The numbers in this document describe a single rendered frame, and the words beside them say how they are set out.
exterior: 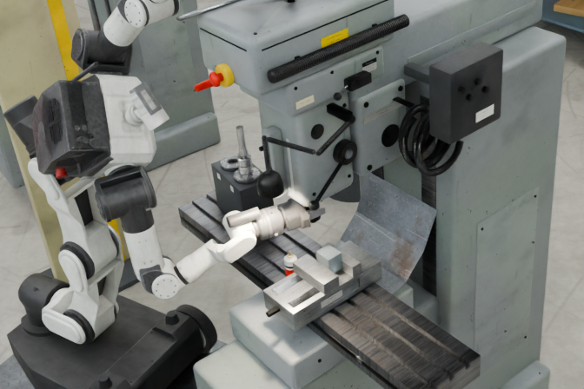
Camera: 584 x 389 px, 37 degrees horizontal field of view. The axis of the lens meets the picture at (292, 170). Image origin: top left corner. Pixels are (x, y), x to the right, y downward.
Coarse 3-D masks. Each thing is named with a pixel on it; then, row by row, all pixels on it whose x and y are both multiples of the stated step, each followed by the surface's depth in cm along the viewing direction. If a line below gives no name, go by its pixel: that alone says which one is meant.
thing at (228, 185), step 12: (228, 156) 302; (216, 168) 298; (228, 168) 295; (216, 180) 302; (228, 180) 292; (240, 180) 288; (252, 180) 288; (216, 192) 307; (228, 192) 296; (240, 192) 286; (252, 192) 288; (228, 204) 300; (240, 204) 289; (252, 204) 290; (264, 204) 293
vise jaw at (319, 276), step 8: (304, 256) 265; (296, 264) 262; (304, 264) 262; (312, 264) 261; (320, 264) 261; (296, 272) 264; (304, 272) 259; (312, 272) 258; (320, 272) 258; (328, 272) 258; (312, 280) 258; (320, 280) 255; (328, 280) 254; (336, 280) 256; (320, 288) 256; (328, 288) 255
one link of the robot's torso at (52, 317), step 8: (64, 288) 316; (56, 296) 312; (64, 296) 312; (72, 296) 315; (48, 304) 309; (56, 304) 309; (64, 304) 313; (48, 312) 307; (56, 312) 305; (48, 320) 308; (56, 320) 304; (64, 320) 303; (72, 320) 301; (48, 328) 311; (56, 328) 308; (64, 328) 304; (72, 328) 301; (80, 328) 300; (64, 336) 307; (72, 336) 304; (80, 336) 302
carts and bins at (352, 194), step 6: (354, 174) 462; (354, 180) 464; (348, 186) 467; (354, 186) 467; (342, 192) 471; (348, 192) 470; (354, 192) 469; (360, 192) 470; (336, 198) 476; (342, 198) 474; (348, 198) 472; (354, 198) 472; (360, 198) 472
